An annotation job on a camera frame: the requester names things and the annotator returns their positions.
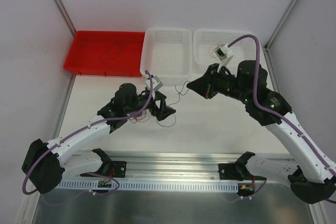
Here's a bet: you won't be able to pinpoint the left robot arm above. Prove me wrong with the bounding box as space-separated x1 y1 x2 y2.
22 83 176 195

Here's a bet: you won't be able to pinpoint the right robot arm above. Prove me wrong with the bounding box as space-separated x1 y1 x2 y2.
187 60 335 204

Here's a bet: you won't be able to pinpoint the white right mesh basket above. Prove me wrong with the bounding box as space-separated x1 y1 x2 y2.
193 29 256 74

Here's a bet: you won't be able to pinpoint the white mesh basket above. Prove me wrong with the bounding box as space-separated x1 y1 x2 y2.
140 27 193 86
193 29 256 74

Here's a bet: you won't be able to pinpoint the white middle mesh basket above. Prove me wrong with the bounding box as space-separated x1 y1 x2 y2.
140 27 193 86

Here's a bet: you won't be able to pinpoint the red plastic tray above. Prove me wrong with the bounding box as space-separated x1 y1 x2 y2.
64 30 145 77

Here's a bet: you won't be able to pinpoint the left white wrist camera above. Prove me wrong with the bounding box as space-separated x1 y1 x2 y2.
145 75 163 92

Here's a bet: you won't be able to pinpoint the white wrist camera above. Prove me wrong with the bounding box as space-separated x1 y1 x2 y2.
214 44 234 72
145 75 163 92

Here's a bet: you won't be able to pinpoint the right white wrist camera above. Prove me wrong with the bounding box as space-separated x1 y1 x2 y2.
214 44 234 72

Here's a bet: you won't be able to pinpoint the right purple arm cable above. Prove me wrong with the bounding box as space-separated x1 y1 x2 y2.
227 34 336 179

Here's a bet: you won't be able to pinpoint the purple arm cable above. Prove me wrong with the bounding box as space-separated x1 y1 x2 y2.
227 34 336 179
22 70 153 196

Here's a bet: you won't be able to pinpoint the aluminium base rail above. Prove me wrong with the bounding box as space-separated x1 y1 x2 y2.
107 151 241 182

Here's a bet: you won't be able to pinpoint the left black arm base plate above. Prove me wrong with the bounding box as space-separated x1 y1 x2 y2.
108 161 127 178

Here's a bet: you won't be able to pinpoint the white slotted cable duct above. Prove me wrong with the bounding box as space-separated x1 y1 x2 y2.
57 179 238 193

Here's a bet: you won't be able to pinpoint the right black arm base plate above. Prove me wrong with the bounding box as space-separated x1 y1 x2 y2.
218 163 239 180

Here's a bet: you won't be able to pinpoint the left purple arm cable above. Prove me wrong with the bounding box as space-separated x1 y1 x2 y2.
22 70 153 196

